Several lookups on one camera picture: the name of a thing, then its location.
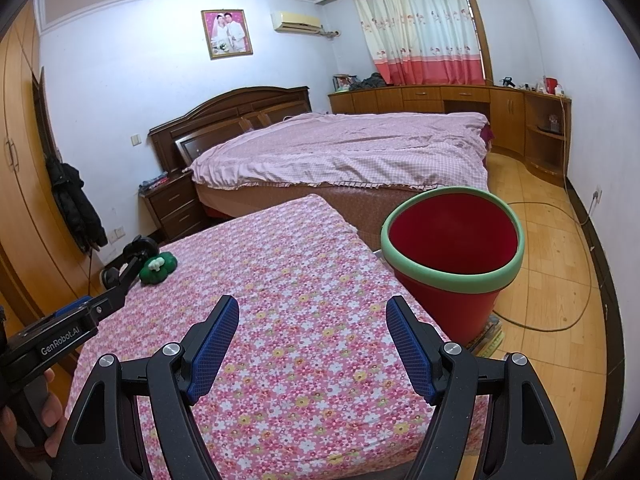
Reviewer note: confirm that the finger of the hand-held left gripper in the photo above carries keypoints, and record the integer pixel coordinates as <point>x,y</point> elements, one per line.
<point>107,300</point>
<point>75,306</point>

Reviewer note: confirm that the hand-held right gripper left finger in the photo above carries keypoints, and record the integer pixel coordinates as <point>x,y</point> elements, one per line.
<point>215,345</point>

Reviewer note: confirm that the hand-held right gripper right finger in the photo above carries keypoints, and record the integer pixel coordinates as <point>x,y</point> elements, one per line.
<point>407,347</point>

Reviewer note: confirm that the red bin with green rim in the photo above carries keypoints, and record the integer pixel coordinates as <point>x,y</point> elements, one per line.
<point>450,240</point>

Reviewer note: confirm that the person's left hand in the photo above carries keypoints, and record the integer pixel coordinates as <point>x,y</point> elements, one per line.
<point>52,410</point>

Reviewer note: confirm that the green clover toy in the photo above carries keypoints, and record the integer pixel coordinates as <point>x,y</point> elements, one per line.
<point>159,266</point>

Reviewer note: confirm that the black phone holder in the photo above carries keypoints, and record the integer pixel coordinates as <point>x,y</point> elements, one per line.
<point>142,249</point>

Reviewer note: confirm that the stack of books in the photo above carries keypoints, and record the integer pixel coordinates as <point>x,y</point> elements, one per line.
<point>487,338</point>

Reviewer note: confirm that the black jacket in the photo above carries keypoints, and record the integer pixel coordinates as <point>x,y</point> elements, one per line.
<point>75,205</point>

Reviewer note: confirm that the pink floral tablecloth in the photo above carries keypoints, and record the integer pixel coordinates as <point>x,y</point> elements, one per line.
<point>300,285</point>

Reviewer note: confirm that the dark wooden nightstand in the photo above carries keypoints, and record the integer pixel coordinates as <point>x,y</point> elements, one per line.
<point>175,210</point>

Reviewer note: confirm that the wooden wardrobe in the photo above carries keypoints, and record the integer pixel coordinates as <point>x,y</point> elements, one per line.
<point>20,200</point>

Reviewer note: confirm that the items on nightstand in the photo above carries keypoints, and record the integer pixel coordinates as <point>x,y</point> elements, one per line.
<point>152,180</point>

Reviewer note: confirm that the bed with pink quilt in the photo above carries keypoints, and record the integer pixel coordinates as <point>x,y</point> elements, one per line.
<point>280,201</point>

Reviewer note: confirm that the bed with pink cover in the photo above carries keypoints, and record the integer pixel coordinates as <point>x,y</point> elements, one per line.
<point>350,145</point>

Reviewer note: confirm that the dark wooden headboard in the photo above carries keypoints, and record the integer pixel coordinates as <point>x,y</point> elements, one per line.
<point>225,110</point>

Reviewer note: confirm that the long wooden cabinet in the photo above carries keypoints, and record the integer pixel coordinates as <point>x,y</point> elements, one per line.
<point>425,94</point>

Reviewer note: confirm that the small item on shelf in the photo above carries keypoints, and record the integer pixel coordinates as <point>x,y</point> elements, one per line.
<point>554,123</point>

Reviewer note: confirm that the dark cloth on cabinet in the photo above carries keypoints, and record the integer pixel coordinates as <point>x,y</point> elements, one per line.
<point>372,81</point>

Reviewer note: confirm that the wooden corner shelf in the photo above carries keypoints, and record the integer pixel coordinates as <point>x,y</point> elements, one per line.
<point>547,110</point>

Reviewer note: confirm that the black tool on cabinet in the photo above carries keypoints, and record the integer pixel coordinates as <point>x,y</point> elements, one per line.
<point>507,81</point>

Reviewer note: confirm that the red kettle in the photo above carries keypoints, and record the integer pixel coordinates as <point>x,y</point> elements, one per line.
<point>550,85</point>

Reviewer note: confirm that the cream and red curtain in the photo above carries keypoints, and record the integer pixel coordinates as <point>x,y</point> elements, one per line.
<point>420,25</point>

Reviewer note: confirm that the low white wall socket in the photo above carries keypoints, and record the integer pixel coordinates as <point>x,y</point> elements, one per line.
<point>118,233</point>

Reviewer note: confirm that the white light switch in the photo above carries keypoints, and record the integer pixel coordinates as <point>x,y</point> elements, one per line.
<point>135,140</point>

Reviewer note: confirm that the white wall socket with plug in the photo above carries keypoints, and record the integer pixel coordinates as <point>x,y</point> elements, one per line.
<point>596,194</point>

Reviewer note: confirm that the framed wall photo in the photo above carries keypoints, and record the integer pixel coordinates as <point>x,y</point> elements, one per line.
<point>226,32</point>

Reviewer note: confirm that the wall air conditioner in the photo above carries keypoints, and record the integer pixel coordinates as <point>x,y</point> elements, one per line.
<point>296,21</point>

